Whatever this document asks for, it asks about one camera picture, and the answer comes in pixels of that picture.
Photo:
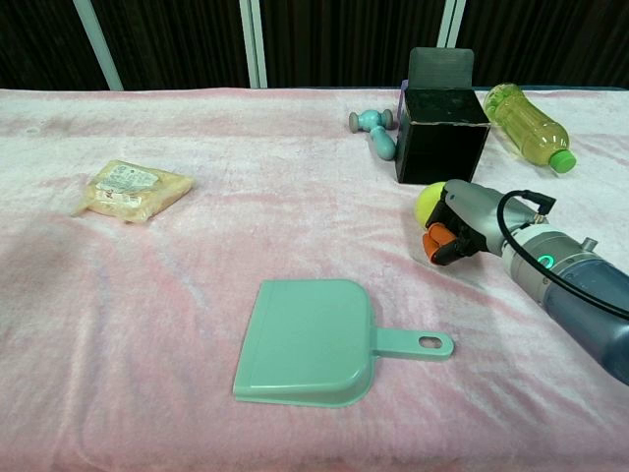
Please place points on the yellow-green tennis ball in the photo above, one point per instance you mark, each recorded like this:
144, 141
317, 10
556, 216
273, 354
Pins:
426, 204

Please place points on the yellow drink bottle green cap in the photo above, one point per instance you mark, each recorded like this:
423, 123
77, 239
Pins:
528, 125

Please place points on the pink fleece table cloth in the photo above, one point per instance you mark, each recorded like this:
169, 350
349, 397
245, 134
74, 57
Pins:
196, 295

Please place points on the open black box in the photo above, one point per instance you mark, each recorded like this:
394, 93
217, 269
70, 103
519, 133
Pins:
442, 147

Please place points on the teal toy hammer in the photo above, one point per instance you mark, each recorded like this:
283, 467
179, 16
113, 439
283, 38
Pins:
381, 140

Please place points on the yellow snack packet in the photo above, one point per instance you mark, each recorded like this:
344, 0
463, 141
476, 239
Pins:
132, 192

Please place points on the mint green plastic dustpan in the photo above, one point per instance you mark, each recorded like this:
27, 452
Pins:
304, 339

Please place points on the orange-tipped silver right robot hand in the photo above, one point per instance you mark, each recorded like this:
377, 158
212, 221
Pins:
484, 216

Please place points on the white frame post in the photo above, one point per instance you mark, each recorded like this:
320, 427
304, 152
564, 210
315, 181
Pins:
100, 49
254, 44
452, 24

